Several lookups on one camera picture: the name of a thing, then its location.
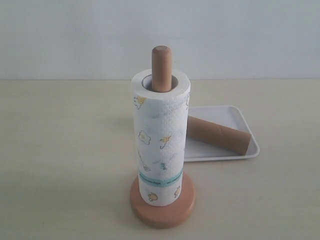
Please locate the printed white paper towel roll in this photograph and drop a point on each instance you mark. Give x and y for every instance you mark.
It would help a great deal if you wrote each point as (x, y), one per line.
(160, 128)

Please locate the wooden paper towel holder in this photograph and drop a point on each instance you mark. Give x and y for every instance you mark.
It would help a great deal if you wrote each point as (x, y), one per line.
(174, 214)

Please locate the white plastic tray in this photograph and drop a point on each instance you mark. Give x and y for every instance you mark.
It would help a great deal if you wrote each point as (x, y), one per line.
(229, 116)

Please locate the brown cardboard tube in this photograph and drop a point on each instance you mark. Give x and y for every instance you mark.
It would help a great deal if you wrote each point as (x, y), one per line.
(218, 135)

